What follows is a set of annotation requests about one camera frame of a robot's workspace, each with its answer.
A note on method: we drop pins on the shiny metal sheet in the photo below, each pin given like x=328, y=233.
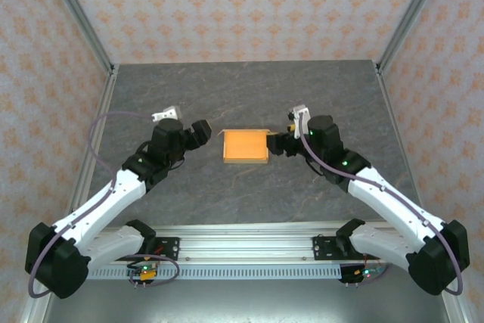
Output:
x=246, y=302

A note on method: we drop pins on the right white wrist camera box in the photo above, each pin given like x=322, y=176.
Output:
x=299, y=118

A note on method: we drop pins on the small circuit board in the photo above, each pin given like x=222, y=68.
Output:
x=144, y=272
x=368, y=271

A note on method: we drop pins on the left small circuit board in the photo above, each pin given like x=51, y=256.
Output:
x=144, y=272

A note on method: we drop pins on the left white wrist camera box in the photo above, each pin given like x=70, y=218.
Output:
x=166, y=113

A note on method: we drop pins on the right small circuit board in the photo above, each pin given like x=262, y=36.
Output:
x=368, y=271

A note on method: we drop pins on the aluminium table side rail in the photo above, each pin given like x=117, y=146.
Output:
x=393, y=118
x=102, y=111

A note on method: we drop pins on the brown paper box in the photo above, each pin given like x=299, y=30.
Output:
x=245, y=146

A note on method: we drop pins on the aluminium corner post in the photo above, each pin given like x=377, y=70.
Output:
x=412, y=16
x=79, y=16

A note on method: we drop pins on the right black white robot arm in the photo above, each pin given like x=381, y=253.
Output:
x=397, y=202

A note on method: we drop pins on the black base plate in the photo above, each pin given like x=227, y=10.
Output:
x=168, y=247
x=325, y=247

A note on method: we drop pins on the aluminium mounting beam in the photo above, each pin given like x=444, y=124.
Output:
x=246, y=243

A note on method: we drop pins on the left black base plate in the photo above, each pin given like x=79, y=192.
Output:
x=168, y=247

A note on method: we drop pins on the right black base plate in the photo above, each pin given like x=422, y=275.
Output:
x=325, y=247

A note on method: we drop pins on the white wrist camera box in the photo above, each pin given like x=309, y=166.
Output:
x=299, y=118
x=166, y=113

